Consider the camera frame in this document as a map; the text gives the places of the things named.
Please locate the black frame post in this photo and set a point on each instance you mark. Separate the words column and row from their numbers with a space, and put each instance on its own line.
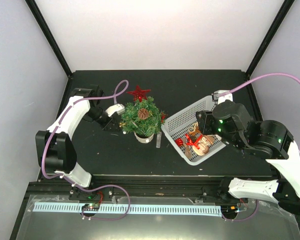
column 37, row 14
column 271, row 32

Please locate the left black frame post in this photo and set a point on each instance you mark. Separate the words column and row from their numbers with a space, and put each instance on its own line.
column 37, row 14

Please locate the red gift box ornament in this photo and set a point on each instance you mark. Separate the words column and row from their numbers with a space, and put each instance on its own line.
column 179, row 142

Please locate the red ribbon bow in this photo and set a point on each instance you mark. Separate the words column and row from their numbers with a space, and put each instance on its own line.
column 192, row 140

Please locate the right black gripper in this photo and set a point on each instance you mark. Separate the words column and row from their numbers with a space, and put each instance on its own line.
column 203, row 123

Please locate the red glitter star topper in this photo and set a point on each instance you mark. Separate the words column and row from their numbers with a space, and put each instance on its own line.
column 139, row 94

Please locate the beige fabric sack ornament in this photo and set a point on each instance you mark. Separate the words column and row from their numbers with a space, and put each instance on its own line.
column 203, row 146

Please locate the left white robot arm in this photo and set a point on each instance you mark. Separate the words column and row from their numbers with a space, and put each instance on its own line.
column 56, row 154

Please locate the brown pine cone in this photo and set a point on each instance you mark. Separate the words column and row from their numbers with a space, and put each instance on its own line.
column 143, row 113

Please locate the white slotted cable duct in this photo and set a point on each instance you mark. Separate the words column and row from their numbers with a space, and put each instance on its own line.
column 133, row 209

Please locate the gold glitter twig ornament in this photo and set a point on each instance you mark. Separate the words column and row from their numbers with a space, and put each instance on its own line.
column 122, row 124

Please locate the red berry sprig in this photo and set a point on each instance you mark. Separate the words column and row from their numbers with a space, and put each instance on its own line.
column 162, row 117

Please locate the right black frame post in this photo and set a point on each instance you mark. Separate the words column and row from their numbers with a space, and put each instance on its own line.
column 271, row 32

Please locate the gold merry christmas sign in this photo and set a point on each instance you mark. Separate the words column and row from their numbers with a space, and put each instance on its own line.
column 194, row 129

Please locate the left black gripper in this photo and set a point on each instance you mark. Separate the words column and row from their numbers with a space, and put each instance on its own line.
column 108, row 126

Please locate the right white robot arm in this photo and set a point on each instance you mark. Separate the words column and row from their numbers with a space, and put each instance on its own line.
column 269, row 140

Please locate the small green christmas tree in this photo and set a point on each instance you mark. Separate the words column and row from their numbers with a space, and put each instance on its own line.
column 143, row 130

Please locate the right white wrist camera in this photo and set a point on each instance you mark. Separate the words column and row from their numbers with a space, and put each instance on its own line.
column 221, row 96

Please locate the white perforated plastic basket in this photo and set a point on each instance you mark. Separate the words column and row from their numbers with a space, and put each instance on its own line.
column 177, row 125

